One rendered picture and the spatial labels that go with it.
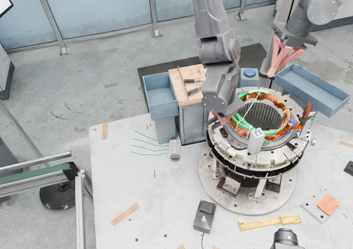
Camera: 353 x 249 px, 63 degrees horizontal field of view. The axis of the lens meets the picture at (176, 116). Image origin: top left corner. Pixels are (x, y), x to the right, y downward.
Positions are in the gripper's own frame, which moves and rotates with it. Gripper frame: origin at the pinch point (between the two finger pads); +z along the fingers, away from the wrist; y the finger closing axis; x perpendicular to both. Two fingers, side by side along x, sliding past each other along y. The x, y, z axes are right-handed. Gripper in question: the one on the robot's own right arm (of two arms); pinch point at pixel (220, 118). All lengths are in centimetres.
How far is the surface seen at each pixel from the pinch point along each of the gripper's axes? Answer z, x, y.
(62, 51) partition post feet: 124, -12, -236
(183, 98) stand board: 13.8, 2.2, -23.3
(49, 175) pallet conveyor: 45, -54, -44
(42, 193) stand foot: 120, -76, -87
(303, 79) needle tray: 18, 49, -7
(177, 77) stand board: 14.1, 6.8, -34.2
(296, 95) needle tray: 17.1, 39.8, -2.3
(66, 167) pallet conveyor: 45, -47, -43
